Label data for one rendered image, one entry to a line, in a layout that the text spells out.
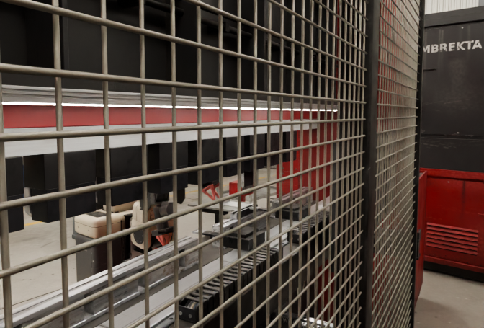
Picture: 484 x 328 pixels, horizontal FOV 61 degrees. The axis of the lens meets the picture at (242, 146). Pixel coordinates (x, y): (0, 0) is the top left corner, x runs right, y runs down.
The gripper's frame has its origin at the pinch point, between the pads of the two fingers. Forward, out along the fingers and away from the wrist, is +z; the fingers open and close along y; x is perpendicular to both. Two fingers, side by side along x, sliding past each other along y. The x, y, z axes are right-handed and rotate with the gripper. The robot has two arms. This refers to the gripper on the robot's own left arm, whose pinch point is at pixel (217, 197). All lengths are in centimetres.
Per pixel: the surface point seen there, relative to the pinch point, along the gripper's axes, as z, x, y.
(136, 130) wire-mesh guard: 14, -100, -151
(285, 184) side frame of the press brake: 4, 2, 84
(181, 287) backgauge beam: 26, -36, -85
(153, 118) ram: -23, -38, -70
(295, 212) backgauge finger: 22.5, -38.7, -8.4
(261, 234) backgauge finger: 24, -39, -42
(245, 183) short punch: 1.2, -21.1, -5.5
